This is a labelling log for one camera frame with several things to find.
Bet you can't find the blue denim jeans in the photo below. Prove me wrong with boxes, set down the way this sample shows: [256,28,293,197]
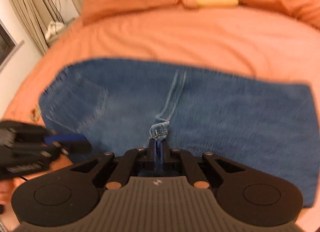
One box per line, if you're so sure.
[39,59,319,207]

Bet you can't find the white cloth on nightstand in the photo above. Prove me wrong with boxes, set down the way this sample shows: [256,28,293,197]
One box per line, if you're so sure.
[44,21,67,45]

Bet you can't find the orange bed sheet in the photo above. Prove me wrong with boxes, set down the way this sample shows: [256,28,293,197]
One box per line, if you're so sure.
[4,7,319,231]

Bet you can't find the beige curtain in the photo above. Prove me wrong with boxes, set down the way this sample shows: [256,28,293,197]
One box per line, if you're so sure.
[9,0,63,54]

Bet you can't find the dark framed window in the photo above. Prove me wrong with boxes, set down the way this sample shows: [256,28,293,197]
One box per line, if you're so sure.
[0,21,24,71]

